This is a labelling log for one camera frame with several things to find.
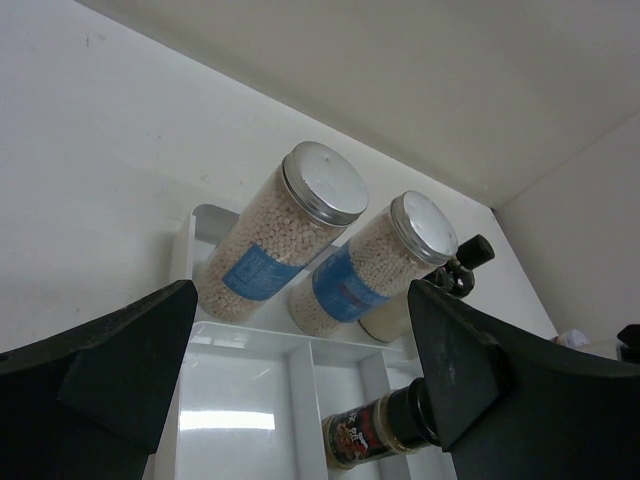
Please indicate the small black-lid spice bottle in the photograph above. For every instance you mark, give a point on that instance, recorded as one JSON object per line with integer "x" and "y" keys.
{"x": 398, "y": 423}

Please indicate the silver-lid blue-label shaker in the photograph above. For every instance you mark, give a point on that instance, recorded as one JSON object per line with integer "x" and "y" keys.
{"x": 309, "y": 200}
{"x": 408, "y": 240}

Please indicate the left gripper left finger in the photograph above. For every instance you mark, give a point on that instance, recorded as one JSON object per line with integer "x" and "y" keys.
{"x": 91, "y": 402}

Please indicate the black-lid white spice jar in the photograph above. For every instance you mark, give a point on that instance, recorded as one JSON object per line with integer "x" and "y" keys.
{"x": 392, "y": 320}

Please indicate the clear plastic organizer tray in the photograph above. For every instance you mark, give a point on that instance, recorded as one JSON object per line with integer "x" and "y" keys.
{"x": 250, "y": 398}

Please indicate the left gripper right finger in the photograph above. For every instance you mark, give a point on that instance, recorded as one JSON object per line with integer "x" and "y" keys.
{"x": 508, "y": 404}

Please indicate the red-label white-lid jar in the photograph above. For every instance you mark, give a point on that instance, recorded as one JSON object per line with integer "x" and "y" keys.
{"x": 573, "y": 339}

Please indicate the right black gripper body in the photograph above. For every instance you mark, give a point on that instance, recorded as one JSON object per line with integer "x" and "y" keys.
{"x": 629, "y": 343}

